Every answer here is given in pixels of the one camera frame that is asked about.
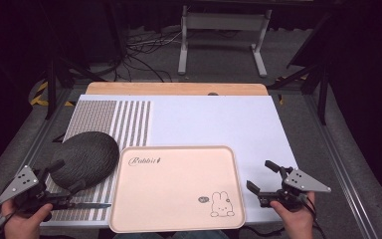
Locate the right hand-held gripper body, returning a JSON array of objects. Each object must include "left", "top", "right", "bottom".
[{"left": 257, "top": 166, "right": 332, "bottom": 211}]

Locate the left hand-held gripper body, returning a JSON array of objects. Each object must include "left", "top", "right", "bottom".
[{"left": 0, "top": 164, "right": 74, "bottom": 214}]

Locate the person's left hand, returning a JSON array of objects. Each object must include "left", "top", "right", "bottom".
[{"left": 0, "top": 198, "right": 54, "bottom": 239}]

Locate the person's right hand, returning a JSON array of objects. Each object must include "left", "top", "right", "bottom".
[{"left": 270, "top": 191, "right": 316, "bottom": 239}]

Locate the dark thin flat strip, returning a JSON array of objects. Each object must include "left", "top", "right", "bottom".
[{"left": 70, "top": 202, "right": 112, "bottom": 210}]

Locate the dark grey woven hat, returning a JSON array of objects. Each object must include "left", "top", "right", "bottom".
[{"left": 49, "top": 130, "right": 120, "bottom": 192}]

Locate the white table mat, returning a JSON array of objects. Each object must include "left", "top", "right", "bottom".
[{"left": 40, "top": 94, "right": 299, "bottom": 228}]

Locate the grey and white striped mat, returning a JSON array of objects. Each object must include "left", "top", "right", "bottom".
[{"left": 41, "top": 100, "right": 152, "bottom": 223}]

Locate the pink tray with rabbit print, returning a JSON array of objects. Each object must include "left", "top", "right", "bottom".
[{"left": 108, "top": 144, "right": 247, "bottom": 234}]

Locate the black metal stand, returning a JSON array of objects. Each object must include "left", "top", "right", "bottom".
[
  {"left": 43, "top": 0, "right": 107, "bottom": 121},
  {"left": 267, "top": 13, "right": 333, "bottom": 126}
]

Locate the white metal stand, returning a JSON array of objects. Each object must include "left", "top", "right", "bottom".
[{"left": 177, "top": 4, "right": 274, "bottom": 79}]

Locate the metal floor rail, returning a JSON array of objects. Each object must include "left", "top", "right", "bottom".
[
  {"left": 302, "top": 94, "right": 379, "bottom": 239},
  {"left": 0, "top": 87, "right": 81, "bottom": 239}
]

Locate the bundle of black floor cables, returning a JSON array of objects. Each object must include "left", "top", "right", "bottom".
[{"left": 112, "top": 30, "right": 184, "bottom": 83}]

